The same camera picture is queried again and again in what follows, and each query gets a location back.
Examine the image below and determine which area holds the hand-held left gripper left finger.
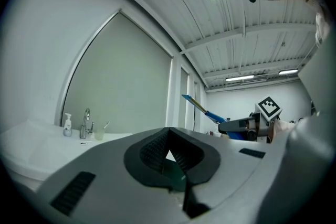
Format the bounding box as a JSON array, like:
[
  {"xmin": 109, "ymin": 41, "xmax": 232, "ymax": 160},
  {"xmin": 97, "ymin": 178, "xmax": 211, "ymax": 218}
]
[{"xmin": 139, "ymin": 127, "xmax": 172, "ymax": 174}]

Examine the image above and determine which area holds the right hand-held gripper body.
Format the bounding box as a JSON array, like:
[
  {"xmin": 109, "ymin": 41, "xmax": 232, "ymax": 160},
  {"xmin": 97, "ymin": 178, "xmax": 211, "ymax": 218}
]
[{"xmin": 248, "ymin": 95, "xmax": 285, "ymax": 144}]

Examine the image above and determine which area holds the long ceiling tube light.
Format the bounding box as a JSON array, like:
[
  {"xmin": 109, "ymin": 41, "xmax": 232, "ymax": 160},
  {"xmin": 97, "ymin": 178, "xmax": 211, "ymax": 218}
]
[
  {"xmin": 225, "ymin": 74, "xmax": 255, "ymax": 82},
  {"xmin": 278, "ymin": 68, "xmax": 300, "ymax": 76}
]

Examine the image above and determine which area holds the person's right forearm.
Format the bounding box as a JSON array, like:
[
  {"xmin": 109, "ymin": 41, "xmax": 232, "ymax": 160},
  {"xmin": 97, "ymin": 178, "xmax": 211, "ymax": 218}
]
[{"xmin": 271, "ymin": 118, "xmax": 299, "ymax": 143}]

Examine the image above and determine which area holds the white ceiling air vent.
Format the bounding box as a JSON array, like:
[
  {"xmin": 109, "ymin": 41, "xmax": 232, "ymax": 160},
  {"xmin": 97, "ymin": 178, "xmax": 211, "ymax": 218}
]
[{"xmin": 241, "ymin": 74, "xmax": 269, "ymax": 84}]

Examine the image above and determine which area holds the blue squeegee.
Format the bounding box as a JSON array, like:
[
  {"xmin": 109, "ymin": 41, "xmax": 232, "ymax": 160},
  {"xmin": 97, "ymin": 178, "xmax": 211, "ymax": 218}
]
[{"xmin": 181, "ymin": 94, "xmax": 246, "ymax": 141}]

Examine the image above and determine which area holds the white washbasin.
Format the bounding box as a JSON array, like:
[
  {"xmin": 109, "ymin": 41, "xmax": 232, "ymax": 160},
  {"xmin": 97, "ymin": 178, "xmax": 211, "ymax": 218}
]
[{"xmin": 0, "ymin": 118, "xmax": 134, "ymax": 188}]

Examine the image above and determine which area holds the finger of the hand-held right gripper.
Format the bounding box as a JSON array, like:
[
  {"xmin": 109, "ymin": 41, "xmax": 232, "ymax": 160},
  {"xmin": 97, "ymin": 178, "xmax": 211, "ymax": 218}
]
[{"xmin": 218, "ymin": 117, "xmax": 253, "ymax": 135}]

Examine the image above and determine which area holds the wide grey window blind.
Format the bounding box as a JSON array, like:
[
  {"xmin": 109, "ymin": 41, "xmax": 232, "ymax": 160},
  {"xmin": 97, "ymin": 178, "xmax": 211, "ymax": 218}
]
[{"xmin": 61, "ymin": 10, "xmax": 174, "ymax": 135}]

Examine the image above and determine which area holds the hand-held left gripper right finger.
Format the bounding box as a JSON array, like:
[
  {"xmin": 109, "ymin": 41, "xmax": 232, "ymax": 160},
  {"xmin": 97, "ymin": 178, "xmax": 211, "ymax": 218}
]
[{"xmin": 169, "ymin": 127, "xmax": 205, "ymax": 175}]

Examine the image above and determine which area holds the person's beige sweater torso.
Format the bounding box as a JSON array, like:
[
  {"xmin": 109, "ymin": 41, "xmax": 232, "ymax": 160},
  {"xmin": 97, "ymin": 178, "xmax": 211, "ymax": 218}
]
[{"xmin": 304, "ymin": 0, "xmax": 332, "ymax": 48}]

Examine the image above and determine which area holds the narrow grey window blind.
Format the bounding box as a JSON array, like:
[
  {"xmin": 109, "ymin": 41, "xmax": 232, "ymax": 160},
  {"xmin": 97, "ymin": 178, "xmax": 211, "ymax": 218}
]
[{"xmin": 178, "ymin": 66, "xmax": 190, "ymax": 130}]

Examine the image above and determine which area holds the white soap pump bottle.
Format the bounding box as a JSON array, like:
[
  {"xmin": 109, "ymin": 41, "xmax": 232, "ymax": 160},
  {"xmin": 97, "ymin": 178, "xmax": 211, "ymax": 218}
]
[{"xmin": 62, "ymin": 112, "xmax": 74, "ymax": 137}]

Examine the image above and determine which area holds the translucent plastic cup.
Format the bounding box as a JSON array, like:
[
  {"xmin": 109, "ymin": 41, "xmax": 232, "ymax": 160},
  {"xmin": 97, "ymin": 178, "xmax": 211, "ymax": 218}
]
[{"xmin": 93, "ymin": 127, "xmax": 107, "ymax": 141}]

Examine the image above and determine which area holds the chrome faucet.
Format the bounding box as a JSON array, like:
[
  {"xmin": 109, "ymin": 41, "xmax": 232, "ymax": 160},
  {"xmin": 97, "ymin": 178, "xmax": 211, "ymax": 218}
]
[{"xmin": 79, "ymin": 108, "xmax": 95, "ymax": 140}]

